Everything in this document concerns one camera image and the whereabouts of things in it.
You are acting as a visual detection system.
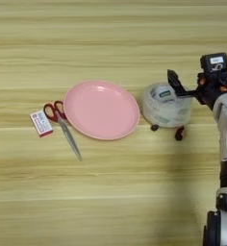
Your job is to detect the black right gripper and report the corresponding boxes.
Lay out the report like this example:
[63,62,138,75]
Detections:
[166,68,227,111]

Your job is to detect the clear packing tape roll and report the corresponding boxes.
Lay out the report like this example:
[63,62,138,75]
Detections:
[140,82,193,129]

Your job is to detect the orange-handled needle-nose pliers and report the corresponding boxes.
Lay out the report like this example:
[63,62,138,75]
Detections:
[150,123,186,142]

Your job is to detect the pink round plate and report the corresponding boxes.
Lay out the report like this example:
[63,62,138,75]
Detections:
[63,79,141,141]

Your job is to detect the white and red eraser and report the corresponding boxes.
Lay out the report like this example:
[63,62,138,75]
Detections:
[29,109,55,138]

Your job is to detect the red-handled scissors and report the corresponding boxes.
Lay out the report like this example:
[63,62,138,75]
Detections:
[42,100,84,162]

